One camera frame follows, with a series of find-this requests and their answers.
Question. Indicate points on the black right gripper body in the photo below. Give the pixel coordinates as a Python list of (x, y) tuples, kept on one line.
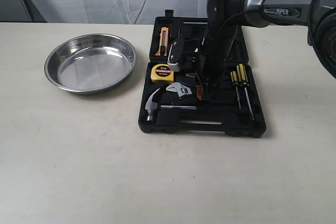
[(210, 68)]

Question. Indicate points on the silver adjustable wrench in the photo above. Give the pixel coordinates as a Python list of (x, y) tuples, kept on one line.
[(180, 89)]

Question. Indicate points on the black plastic tool case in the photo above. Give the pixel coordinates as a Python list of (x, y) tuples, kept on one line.
[(222, 113)]

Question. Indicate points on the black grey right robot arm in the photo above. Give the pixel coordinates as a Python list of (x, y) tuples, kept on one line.
[(224, 17)]

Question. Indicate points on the yellow black screwdriver short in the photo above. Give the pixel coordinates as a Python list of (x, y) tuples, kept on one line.
[(234, 79)]

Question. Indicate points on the yellow black screwdriver long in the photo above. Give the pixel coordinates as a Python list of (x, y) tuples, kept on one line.
[(243, 80)]

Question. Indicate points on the yellow tape measure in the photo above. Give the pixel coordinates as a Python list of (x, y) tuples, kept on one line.
[(162, 72)]

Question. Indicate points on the yellow utility knife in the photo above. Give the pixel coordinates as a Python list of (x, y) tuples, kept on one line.
[(163, 42)]

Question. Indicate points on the steel claw hammer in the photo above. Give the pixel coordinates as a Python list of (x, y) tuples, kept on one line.
[(151, 107)]

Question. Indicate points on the round stainless steel dish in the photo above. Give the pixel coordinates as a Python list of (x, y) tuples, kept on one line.
[(90, 64)]

